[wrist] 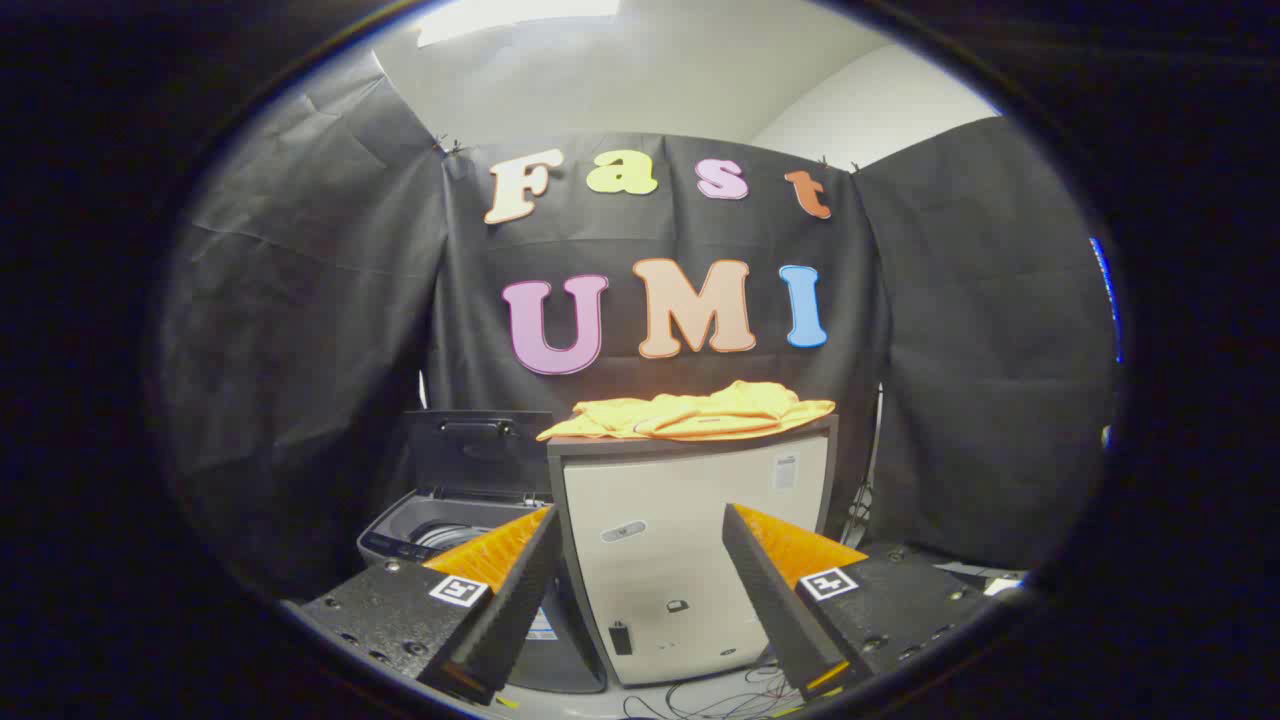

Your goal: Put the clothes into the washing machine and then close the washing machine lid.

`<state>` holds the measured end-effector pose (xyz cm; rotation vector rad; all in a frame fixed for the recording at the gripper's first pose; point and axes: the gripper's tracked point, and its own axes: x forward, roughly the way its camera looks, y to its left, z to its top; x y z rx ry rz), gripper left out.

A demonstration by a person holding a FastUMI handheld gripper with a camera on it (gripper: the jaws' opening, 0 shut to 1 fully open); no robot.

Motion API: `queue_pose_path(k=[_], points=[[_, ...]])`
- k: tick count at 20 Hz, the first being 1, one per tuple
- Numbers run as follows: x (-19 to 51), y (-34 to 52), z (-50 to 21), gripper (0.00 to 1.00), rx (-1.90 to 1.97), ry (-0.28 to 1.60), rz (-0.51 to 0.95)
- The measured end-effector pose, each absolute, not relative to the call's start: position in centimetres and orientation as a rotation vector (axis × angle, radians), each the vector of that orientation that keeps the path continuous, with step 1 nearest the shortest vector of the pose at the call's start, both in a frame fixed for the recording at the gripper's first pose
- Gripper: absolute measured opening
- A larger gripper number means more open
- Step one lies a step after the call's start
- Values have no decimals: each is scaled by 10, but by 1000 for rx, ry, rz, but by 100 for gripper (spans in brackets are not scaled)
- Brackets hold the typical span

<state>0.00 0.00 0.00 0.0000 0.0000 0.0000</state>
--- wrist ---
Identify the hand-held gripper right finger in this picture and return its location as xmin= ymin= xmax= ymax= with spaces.
xmin=722 ymin=503 xmax=1001 ymax=701

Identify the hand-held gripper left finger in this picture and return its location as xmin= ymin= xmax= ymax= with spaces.
xmin=283 ymin=505 xmax=563 ymax=707

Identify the grey washing machine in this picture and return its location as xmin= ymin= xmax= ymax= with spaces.
xmin=357 ymin=490 xmax=608 ymax=694

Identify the yellow shirt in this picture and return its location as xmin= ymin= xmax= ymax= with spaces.
xmin=536 ymin=380 xmax=837 ymax=442

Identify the white cabinet with dark top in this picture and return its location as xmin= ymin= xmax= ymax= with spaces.
xmin=547 ymin=415 xmax=839 ymax=688

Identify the black backdrop cloth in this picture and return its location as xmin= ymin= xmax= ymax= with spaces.
xmin=160 ymin=50 xmax=1121 ymax=601

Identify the tangle of black cables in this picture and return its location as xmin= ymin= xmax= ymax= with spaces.
xmin=620 ymin=660 xmax=801 ymax=720

